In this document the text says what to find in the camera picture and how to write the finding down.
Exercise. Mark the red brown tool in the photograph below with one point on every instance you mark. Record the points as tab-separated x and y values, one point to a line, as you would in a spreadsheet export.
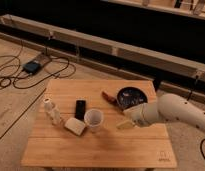
109	98

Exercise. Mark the white plastic bottle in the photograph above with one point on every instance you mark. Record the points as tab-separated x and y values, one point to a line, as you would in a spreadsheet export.
52	111

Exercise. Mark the wooden floor rail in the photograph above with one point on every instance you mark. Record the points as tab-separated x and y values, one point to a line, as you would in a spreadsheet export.
144	56

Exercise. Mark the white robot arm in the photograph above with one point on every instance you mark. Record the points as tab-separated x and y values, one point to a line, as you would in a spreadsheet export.
166	109

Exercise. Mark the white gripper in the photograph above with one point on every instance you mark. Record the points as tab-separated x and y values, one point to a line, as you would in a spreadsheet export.
137	114

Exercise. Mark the wooden table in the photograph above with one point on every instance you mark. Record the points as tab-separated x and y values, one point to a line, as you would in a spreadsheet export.
108	147

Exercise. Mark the dark round bowl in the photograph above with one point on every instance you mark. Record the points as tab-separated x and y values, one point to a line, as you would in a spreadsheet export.
130	96

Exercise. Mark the blue power adapter box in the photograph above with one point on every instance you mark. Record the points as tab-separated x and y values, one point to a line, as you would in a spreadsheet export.
31	67

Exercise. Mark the black smartphone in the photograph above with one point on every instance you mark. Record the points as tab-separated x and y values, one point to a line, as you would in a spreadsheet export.
80	109

